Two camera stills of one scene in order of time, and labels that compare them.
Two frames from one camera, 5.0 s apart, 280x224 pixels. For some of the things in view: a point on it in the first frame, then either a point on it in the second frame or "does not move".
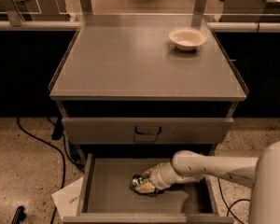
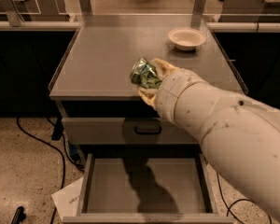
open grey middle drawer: x=106 y=196 does not move
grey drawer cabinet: x=133 y=91 does not move
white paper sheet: x=67 y=200 does not move
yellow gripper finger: x=147 y=173 -> x=161 y=68
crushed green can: x=134 y=181 -> x=145 y=75
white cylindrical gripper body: x=157 y=178 -> x=168 y=92
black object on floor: x=20 y=216 does not move
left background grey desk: x=30 y=3 does not move
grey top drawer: x=147 y=131 does not move
